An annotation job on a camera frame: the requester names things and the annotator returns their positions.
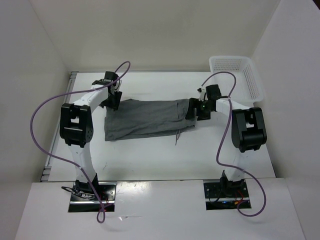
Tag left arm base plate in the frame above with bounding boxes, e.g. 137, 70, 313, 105
61, 182, 117, 213

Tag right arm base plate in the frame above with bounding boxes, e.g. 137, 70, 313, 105
203, 180, 252, 211

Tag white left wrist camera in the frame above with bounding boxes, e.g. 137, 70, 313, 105
110, 80, 122, 95

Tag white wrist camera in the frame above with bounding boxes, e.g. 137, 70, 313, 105
110, 80, 122, 95
197, 87, 207, 102

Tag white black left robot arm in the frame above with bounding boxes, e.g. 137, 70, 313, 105
59, 71, 122, 200

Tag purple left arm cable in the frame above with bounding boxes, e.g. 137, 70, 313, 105
29, 61, 132, 223

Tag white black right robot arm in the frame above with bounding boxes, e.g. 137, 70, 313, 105
185, 84, 267, 197

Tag white plastic basket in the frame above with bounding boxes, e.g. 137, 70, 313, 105
207, 55, 264, 105

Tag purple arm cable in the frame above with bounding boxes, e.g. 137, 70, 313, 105
29, 61, 132, 223
198, 71, 268, 218

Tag grey shorts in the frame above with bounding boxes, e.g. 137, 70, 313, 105
104, 99, 196, 142

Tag aluminium table frame rail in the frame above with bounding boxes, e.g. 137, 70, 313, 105
40, 71, 78, 182

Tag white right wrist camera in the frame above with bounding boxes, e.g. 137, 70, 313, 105
197, 87, 207, 102

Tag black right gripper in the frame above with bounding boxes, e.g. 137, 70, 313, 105
185, 97, 214, 121

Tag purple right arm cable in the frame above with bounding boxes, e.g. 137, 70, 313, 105
198, 71, 268, 218

